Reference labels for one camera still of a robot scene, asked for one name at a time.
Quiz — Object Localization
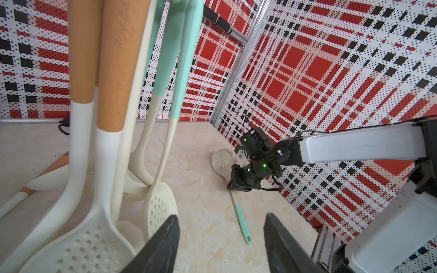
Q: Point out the small black alarm clock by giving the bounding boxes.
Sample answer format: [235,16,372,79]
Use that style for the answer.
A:
[58,117,70,135]

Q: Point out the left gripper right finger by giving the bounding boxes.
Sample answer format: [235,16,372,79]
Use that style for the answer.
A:
[264,213,323,273]

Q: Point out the slotted spoon wooden handle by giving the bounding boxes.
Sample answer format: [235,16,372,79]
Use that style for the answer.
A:
[1,152,69,219]

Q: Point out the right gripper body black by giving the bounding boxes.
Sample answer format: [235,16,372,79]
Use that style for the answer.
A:
[226,164,261,192]

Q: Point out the cream utensil rack stand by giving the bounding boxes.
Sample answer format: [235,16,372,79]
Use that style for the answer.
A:
[110,1,157,254]

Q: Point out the skimmer wooden handle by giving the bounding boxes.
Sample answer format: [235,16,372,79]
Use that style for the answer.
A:
[0,0,105,273]
[21,1,150,273]
[26,165,150,202]

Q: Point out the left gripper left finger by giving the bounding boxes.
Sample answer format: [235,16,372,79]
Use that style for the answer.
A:
[121,215,180,273]

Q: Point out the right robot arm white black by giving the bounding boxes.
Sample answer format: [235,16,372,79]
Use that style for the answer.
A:
[227,116,437,273]

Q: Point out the cream skimmer green handle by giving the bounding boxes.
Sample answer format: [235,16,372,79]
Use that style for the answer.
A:
[212,149,253,245]
[142,1,204,242]
[128,1,188,186]

